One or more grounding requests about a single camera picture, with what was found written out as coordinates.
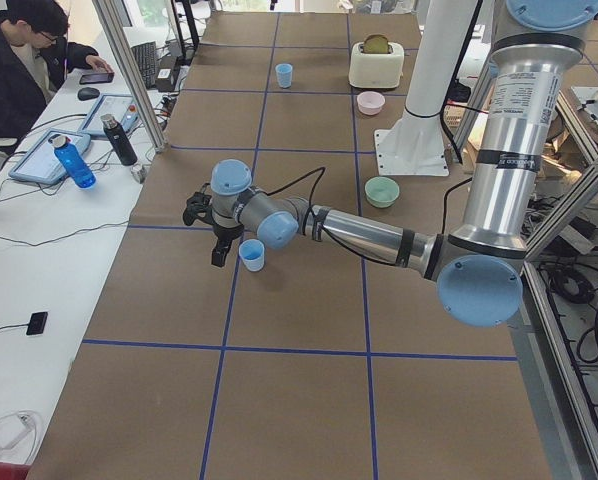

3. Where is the green bowl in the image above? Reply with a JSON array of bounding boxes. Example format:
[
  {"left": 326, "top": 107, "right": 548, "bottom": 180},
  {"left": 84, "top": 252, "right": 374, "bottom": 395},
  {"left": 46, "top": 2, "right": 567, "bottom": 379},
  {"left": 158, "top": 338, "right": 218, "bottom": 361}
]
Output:
[{"left": 364, "top": 176, "right": 400, "bottom": 209}]

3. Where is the pink bowl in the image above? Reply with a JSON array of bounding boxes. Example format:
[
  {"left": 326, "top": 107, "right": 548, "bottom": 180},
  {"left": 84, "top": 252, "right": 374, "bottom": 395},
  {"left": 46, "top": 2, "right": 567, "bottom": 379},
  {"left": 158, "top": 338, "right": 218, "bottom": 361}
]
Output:
[{"left": 356, "top": 91, "right": 385, "bottom": 116}]

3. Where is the black keyboard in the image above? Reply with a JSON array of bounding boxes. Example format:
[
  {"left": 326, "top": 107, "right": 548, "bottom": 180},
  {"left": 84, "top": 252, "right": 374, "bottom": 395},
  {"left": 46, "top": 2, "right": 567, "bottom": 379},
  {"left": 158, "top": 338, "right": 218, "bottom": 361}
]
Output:
[{"left": 131, "top": 41, "right": 158, "bottom": 89}]

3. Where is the teach pendant tablet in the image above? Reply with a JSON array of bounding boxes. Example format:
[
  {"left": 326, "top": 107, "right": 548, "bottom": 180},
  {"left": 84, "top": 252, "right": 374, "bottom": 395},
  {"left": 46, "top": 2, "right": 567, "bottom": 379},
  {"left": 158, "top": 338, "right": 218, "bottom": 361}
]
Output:
[
  {"left": 9, "top": 129, "right": 91, "bottom": 186},
  {"left": 78, "top": 94, "right": 138, "bottom": 138}
]

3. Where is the cream toaster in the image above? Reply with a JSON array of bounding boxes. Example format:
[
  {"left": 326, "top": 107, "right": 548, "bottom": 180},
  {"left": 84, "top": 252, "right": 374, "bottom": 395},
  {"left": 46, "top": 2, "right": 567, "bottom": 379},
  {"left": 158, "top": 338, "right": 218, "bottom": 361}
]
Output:
[{"left": 348, "top": 42, "right": 405, "bottom": 89}]

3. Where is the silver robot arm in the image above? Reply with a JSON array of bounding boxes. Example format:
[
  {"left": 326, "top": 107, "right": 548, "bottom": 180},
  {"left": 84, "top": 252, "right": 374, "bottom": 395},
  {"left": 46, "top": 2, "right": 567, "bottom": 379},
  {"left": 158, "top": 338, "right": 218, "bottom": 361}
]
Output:
[{"left": 210, "top": 1, "right": 598, "bottom": 327}]

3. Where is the aluminium frame post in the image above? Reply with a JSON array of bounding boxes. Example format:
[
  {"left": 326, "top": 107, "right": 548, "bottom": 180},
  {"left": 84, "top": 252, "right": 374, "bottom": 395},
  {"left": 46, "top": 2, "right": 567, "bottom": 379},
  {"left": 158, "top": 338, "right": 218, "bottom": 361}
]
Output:
[{"left": 92, "top": 0, "right": 167, "bottom": 153}]

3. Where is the black smartphone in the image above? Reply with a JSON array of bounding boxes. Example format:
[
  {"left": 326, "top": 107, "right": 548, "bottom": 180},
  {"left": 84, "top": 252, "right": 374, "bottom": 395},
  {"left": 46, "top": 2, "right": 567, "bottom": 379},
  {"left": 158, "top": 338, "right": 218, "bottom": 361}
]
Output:
[{"left": 79, "top": 72, "right": 114, "bottom": 85}]

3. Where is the near teach pendant tablet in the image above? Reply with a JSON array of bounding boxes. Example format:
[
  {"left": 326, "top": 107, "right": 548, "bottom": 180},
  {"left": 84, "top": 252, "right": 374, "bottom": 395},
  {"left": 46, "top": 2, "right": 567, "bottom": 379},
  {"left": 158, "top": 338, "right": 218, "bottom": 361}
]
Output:
[{"left": 9, "top": 129, "right": 91, "bottom": 186}]

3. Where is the light blue cup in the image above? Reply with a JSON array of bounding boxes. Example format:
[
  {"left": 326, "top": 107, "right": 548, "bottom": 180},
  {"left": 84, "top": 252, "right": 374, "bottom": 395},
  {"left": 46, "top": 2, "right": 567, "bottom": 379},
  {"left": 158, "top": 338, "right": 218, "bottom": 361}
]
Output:
[
  {"left": 275, "top": 63, "right": 293, "bottom": 89},
  {"left": 239, "top": 239, "right": 265, "bottom": 272}
]

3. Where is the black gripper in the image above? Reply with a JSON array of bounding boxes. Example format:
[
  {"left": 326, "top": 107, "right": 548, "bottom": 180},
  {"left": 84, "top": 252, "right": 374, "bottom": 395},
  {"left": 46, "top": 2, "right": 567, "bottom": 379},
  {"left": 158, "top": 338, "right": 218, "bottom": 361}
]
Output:
[{"left": 211, "top": 221, "right": 243, "bottom": 267}]

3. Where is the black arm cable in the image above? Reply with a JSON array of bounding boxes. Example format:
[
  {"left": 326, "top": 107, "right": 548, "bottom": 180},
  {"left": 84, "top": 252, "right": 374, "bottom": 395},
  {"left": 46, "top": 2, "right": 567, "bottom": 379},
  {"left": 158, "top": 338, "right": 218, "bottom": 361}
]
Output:
[{"left": 270, "top": 166, "right": 328, "bottom": 201}]

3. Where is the blue water bottle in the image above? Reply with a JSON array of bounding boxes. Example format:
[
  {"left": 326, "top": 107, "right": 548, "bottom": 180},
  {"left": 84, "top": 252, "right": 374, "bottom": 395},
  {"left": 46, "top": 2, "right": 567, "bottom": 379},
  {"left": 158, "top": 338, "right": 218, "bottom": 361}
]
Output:
[{"left": 49, "top": 134, "right": 96, "bottom": 189}]

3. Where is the black computer mouse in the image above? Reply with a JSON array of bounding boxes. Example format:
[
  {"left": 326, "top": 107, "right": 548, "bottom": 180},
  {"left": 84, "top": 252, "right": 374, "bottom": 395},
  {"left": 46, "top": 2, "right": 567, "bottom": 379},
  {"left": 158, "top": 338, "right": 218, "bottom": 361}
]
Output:
[{"left": 77, "top": 87, "right": 100, "bottom": 101}]

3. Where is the far teach pendant tablet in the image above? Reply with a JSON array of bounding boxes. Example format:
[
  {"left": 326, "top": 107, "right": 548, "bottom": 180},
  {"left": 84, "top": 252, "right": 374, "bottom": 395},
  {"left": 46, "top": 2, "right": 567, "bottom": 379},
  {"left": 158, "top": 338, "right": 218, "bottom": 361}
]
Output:
[{"left": 78, "top": 94, "right": 138, "bottom": 138}]

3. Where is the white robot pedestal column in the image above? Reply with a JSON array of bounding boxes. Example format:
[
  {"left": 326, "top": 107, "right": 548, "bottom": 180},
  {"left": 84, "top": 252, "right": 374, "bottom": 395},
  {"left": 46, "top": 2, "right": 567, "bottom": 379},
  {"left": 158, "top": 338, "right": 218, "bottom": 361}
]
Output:
[{"left": 401, "top": 0, "right": 482, "bottom": 157}]

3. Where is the person in black jacket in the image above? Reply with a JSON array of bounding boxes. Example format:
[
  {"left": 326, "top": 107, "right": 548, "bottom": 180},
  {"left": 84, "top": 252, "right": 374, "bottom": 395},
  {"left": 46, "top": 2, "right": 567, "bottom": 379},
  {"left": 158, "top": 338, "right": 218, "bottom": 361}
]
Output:
[{"left": 0, "top": 0, "right": 112, "bottom": 141}]

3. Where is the black thermos bottle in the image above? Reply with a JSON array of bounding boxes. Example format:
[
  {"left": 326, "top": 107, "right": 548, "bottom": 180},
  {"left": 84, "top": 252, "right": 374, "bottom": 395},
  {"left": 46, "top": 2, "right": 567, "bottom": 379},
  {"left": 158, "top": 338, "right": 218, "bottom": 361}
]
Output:
[{"left": 100, "top": 114, "right": 137, "bottom": 166}]

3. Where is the bread slice in toaster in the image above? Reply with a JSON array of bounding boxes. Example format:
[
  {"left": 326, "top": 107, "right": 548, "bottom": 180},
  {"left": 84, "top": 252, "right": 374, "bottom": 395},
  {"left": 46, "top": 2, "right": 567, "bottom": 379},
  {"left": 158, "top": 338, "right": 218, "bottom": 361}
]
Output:
[{"left": 362, "top": 34, "right": 391, "bottom": 55}]

